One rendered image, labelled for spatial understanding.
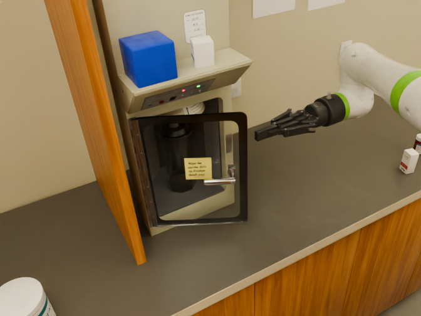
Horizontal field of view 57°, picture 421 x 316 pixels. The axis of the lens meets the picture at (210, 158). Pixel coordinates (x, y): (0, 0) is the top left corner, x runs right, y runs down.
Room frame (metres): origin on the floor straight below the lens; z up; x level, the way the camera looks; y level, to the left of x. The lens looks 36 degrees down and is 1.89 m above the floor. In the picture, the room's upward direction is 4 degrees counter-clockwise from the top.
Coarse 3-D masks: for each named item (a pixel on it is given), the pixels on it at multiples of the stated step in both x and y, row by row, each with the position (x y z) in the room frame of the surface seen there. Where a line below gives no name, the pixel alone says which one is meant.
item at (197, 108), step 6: (180, 108) 1.01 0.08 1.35; (186, 108) 1.01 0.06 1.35; (192, 108) 1.02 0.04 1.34; (198, 108) 1.03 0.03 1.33; (204, 108) 1.06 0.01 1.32; (162, 114) 1.00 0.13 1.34; (168, 114) 1.00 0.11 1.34; (174, 114) 1.00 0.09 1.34; (180, 114) 1.00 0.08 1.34; (186, 114) 1.00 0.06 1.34
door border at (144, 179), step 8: (136, 120) 0.90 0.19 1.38; (136, 128) 0.90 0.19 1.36; (136, 136) 0.90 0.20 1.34; (136, 144) 0.90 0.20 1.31; (136, 152) 0.89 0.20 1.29; (144, 160) 0.90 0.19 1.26; (144, 168) 0.90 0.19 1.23; (144, 176) 0.90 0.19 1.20; (144, 184) 0.90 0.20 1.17; (144, 192) 0.89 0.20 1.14; (152, 200) 0.90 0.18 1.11; (152, 208) 0.90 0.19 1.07; (152, 216) 0.90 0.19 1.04; (152, 224) 0.90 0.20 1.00
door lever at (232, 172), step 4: (232, 168) 0.89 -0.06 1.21; (228, 172) 0.89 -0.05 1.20; (232, 172) 0.88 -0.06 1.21; (236, 172) 0.89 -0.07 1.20; (232, 176) 0.86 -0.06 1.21; (204, 180) 0.85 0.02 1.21; (208, 180) 0.85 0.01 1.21; (212, 180) 0.85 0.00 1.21; (216, 180) 0.85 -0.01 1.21; (220, 180) 0.84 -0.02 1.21; (224, 180) 0.84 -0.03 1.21; (228, 180) 0.84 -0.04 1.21; (232, 180) 0.84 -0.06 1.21; (204, 184) 0.84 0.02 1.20; (208, 184) 0.84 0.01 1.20; (212, 184) 0.84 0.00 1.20; (216, 184) 0.84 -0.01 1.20; (220, 184) 0.84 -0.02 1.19; (232, 184) 0.84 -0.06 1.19
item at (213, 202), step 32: (160, 128) 0.90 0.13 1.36; (192, 128) 0.89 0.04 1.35; (224, 128) 0.89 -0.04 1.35; (160, 160) 0.90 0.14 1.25; (224, 160) 0.89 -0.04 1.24; (160, 192) 0.90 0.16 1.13; (192, 192) 0.89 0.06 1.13; (224, 192) 0.89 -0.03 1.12; (160, 224) 0.90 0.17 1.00; (192, 224) 0.89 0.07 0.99
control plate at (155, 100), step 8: (208, 80) 0.91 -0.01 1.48; (184, 88) 0.89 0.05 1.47; (192, 88) 0.91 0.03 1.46; (200, 88) 0.94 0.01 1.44; (208, 88) 0.96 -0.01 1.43; (152, 96) 0.85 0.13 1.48; (160, 96) 0.87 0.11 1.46; (168, 96) 0.89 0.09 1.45; (184, 96) 0.94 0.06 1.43; (144, 104) 0.87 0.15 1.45; (152, 104) 0.89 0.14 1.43; (160, 104) 0.91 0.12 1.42
